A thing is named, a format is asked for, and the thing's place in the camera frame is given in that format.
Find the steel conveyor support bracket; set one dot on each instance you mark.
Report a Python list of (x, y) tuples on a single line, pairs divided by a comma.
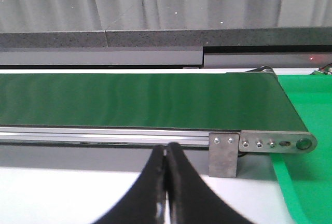
[(223, 154)]

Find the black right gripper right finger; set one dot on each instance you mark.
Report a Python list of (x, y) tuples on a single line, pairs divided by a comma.
[(191, 200)]

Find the green conveyor belt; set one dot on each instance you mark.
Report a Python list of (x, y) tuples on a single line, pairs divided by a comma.
[(231, 101)]

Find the small green circuit board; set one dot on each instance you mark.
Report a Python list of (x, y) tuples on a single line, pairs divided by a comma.
[(325, 70)]

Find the steel conveyor end plate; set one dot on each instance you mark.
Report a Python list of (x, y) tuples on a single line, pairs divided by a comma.
[(277, 141)]

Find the bright green mat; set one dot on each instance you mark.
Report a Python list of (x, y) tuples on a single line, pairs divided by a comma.
[(305, 177)]

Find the grey stone counter slab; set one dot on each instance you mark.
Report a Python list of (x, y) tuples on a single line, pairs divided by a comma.
[(164, 23)]

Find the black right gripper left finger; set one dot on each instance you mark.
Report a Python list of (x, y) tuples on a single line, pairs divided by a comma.
[(144, 202)]

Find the aluminium conveyor side rail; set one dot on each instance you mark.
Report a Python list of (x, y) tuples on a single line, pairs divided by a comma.
[(101, 136)]

